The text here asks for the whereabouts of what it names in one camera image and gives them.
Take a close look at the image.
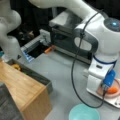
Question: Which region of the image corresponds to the yellow toy vegetable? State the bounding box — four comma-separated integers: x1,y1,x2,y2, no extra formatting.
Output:
12,64,21,71

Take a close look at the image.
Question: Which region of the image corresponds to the orange toy carrot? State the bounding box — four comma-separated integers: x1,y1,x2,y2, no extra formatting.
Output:
107,87,118,93

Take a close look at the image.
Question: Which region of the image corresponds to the teal bowl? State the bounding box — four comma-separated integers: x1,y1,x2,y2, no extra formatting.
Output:
69,104,100,120

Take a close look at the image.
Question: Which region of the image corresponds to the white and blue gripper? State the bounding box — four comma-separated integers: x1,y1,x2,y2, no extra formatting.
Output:
87,59,113,92

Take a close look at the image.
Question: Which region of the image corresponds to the grey fabric storage box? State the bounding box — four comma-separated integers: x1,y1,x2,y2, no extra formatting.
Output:
0,83,24,120

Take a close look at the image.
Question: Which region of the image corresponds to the grey fabric drawer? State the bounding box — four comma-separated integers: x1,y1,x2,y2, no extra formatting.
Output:
8,59,53,94

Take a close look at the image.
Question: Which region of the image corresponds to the silver toaster oven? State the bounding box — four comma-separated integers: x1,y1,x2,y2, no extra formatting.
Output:
49,7,120,68

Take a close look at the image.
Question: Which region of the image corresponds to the pink frying pan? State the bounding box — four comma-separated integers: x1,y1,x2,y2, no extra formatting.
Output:
96,79,120,99

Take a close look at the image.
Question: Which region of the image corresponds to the blue white tool stand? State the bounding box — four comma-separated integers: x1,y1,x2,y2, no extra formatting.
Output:
21,29,51,62

